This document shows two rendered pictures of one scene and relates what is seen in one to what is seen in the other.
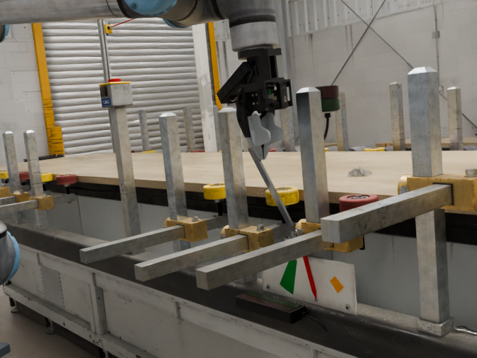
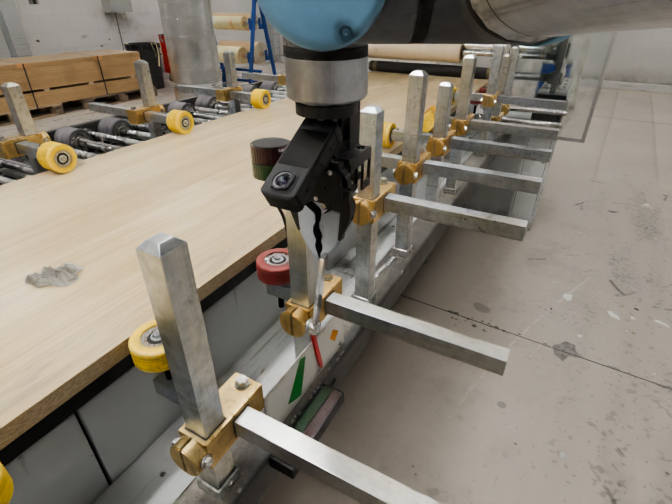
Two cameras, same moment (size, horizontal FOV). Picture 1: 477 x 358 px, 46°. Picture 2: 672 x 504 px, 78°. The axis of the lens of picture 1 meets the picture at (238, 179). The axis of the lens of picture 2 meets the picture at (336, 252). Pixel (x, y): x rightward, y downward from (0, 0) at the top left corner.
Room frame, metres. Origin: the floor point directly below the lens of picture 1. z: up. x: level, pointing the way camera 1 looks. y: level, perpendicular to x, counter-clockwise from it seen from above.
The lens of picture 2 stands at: (1.27, 0.41, 1.31)
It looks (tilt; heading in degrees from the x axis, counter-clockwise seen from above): 31 degrees down; 249
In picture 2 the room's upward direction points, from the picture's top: straight up
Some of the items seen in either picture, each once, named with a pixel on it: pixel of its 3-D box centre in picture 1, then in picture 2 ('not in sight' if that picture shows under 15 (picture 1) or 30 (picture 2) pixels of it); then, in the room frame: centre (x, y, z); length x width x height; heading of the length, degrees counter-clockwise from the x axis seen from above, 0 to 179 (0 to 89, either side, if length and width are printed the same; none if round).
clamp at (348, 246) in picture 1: (328, 233); (311, 303); (1.09, -0.17, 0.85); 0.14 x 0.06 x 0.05; 40
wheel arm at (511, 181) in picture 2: not in sight; (435, 167); (0.66, -0.46, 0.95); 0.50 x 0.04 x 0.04; 130
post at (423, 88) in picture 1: (429, 212); (367, 222); (0.92, -0.31, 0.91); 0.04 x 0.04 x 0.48; 40
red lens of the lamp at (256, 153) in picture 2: (324, 92); (271, 150); (1.14, -0.19, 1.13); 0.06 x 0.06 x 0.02
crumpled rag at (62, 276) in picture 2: (359, 170); (54, 271); (1.51, -0.33, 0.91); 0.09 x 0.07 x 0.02; 164
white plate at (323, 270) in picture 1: (304, 278); (310, 365); (1.12, -0.11, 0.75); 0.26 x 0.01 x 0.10; 40
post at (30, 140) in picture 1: (37, 189); not in sight; (2.25, 0.82, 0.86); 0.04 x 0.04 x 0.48; 40
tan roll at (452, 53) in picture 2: not in sight; (431, 50); (-0.33, -2.09, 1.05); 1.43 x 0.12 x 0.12; 130
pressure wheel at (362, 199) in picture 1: (360, 221); (279, 282); (1.13, -0.24, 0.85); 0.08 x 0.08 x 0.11
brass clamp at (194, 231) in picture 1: (184, 228); not in sight; (1.47, 0.16, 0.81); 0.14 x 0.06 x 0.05; 40
